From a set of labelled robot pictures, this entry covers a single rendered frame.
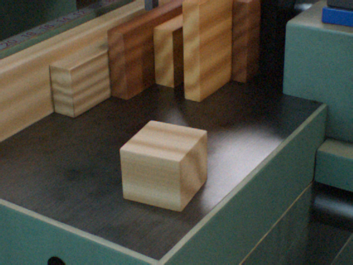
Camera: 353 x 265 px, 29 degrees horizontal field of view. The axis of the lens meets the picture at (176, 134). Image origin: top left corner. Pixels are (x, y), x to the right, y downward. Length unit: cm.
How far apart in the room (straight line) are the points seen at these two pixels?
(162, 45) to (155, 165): 18
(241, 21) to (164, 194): 20
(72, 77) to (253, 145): 14
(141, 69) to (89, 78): 5
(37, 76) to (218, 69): 14
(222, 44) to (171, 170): 18
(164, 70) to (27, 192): 18
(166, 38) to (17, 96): 13
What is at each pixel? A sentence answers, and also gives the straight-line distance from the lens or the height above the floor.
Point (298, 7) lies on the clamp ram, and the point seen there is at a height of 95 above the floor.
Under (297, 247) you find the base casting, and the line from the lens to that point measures 56.
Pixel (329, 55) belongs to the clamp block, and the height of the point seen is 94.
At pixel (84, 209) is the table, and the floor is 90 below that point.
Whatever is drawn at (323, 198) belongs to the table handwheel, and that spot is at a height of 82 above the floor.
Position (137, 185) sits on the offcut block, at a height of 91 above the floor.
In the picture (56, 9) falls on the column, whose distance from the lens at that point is 77.
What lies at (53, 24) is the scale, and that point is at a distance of 55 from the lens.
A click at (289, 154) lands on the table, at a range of 48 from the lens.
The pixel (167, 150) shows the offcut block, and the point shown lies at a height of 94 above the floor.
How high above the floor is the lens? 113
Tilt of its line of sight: 28 degrees down
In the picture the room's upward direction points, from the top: 2 degrees counter-clockwise
